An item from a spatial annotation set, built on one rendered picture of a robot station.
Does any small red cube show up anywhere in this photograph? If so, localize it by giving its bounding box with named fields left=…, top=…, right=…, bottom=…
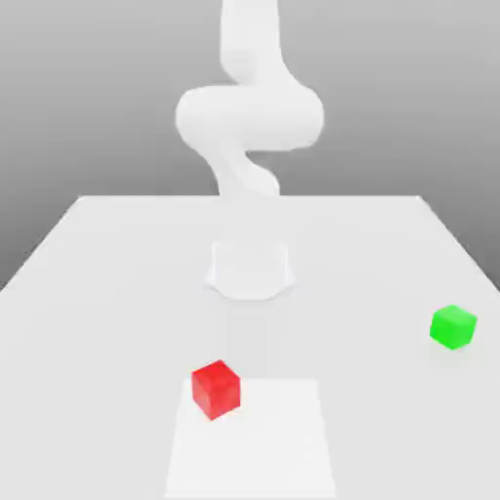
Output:
left=190, top=358, right=242, bottom=422

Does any small green cube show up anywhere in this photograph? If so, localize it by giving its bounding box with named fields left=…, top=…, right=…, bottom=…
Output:
left=429, top=304, right=479, bottom=352

